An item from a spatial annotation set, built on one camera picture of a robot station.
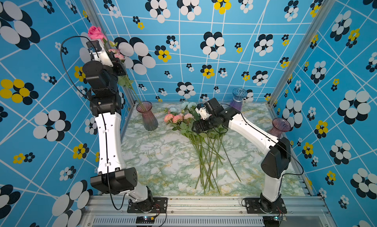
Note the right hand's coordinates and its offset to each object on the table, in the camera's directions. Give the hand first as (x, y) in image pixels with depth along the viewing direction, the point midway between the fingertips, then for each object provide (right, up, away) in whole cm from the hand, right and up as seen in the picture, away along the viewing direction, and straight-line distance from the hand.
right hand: (200, 126), depth 83 cm
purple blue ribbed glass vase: (+28, +21, +17) cm, 39 cm away
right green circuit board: (+34, -45, -13) cm, 58 cm away
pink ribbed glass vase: (+47, 0, +2) cm, 47 cm away
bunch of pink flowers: (+5, -14, +11) cm, 18 cm away
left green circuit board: (-28, -46, -11) cm, 55 cm away
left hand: (-36, +32, -25) cm, 55 cm away
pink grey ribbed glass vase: (-33, +1, +14) cm, 36 cm away
